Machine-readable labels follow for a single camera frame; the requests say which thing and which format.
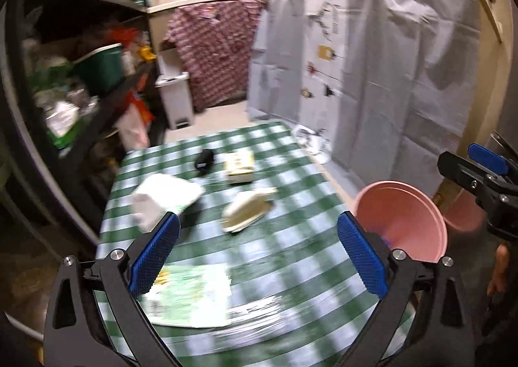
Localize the green storage container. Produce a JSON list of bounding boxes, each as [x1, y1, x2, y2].
[[73, 43, 125, 96]]

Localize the white tissue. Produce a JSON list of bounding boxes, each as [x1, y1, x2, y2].
[[130, 174, 204, 232]]

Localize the red checked shirt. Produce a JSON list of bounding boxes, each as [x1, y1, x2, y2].
[[162, 0, 268, 112]]

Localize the grey printed cloth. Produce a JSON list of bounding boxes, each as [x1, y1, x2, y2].
[[247, 0, 482, 198]]

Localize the pale pink plastic bag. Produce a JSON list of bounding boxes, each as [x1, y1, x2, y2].
[[117, 108, 151, 151]]

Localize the white pedal bin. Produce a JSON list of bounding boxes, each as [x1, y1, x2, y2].
[[155, 47, 197, 131]]

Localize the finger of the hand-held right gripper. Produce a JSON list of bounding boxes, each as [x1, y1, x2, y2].
[[467, 143, 518, 185], [437, 151, 518, 239]]

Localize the pink plastic bucket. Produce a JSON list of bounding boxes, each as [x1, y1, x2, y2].
[[443, 188, 487, 232]]

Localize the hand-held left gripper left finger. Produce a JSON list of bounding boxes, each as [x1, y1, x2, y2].
[[42, 211, 183, 367]]

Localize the cream lined paper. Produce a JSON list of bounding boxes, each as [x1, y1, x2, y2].
[[220, 187, 279, 234]]

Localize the orange bag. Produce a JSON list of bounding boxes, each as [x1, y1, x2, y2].
[[125, 92, 154, 125]]

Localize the green and white packet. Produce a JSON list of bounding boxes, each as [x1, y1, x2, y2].
[[140, 264, 233, 329]]

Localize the small black object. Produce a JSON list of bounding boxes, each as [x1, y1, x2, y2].
[[194, 149, 215, 171]]

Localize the green checked tablecloth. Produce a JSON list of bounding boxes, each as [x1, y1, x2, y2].
[[95, 120, 417, 367]]

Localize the white printed plastic bag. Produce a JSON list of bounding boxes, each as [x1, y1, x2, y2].
[[292, 123, 334, 165]]

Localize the pink plastic bin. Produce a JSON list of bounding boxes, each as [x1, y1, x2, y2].
[[353, 181, 448, 264]]

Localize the small cardboard box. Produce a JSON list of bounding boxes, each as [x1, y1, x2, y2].
[[224, 151, 255, 185]]

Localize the person's right hand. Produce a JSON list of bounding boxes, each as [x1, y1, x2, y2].
[[488, 245, 511, 300]]

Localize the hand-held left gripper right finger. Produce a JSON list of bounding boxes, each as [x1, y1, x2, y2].
[[337, 211, 476, 367]]

